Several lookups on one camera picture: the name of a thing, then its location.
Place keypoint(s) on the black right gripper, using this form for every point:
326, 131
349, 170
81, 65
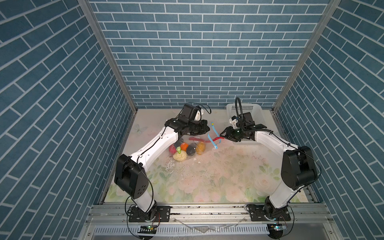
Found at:
229, 131

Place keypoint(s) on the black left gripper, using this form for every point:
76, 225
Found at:
202, 123

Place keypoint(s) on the red chili pepper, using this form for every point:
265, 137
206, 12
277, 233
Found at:
205, 141

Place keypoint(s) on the yellow food ball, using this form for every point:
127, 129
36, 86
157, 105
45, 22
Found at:
200, 148

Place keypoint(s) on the large black food piece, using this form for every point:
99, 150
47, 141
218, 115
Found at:
191, 151

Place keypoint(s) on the clear zip top bag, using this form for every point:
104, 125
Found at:
213, 133

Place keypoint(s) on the cream white food ball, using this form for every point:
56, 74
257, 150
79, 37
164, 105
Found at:
180, 157

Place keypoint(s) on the pink round food ball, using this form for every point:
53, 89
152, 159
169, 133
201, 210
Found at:
172, 150

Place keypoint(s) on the long black food piece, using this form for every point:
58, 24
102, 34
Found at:
178, 146

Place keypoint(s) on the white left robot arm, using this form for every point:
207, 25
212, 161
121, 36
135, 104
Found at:
131, 171

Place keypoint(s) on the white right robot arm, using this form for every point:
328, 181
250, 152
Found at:
298, 168

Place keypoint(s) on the white plastic perforated basket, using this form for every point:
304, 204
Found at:
257, 116

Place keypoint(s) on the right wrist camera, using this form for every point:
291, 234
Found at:
234, 122

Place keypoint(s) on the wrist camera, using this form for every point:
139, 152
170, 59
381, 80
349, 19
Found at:
190, 113
234, 122

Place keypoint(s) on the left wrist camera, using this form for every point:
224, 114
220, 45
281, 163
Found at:
190, 113

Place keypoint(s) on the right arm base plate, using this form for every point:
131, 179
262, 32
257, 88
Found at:
268, 212

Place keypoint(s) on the aluminium mounting rail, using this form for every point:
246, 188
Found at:
192, 221

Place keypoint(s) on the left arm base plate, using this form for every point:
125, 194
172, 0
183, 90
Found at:
155, 214

